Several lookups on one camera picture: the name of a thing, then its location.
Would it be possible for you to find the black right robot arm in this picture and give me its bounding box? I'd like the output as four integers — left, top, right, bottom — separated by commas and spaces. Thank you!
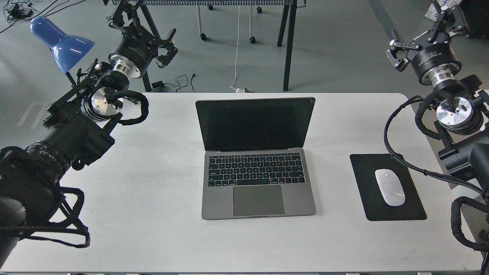
384, 29, 488, 275

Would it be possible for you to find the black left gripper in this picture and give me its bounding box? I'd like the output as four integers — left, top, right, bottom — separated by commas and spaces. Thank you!
109, 26, 178, 78

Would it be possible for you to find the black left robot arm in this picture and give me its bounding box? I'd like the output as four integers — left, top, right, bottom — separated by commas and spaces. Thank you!
1, 24, 178, 264

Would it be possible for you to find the black cable bundle on floor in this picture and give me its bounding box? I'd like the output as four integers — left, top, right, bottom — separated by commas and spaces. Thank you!
0, 0, 86, 34

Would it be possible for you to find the black mouse pad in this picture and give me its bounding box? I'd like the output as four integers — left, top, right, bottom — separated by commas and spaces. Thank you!
350, 154, 427, 221

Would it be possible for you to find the black power adapter with cable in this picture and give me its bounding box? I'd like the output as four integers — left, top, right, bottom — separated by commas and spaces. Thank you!
151, 73, 196, 93

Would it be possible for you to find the blue desk lamp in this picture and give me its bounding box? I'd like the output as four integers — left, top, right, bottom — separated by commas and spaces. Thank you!
29, 17, 95, 87

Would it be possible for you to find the white computer mouse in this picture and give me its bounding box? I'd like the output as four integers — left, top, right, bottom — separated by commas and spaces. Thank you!
374, 169, 406, 207

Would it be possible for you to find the white cardboard box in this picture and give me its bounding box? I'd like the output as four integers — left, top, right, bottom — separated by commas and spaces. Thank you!
424, 0, 463, 21

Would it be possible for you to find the white hanging cable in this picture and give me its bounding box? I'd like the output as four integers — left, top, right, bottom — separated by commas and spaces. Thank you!
229, 5, 245, 93

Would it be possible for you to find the grey laptop computer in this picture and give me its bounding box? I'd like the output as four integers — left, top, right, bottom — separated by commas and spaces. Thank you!
196, 97, 316, 220

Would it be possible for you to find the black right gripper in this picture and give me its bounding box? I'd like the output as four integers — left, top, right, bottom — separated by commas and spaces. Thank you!
385, 30, 461, 86

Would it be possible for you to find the rolling cart with casters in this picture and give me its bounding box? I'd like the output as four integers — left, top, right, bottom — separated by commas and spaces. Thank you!
195, 0, 264, 45

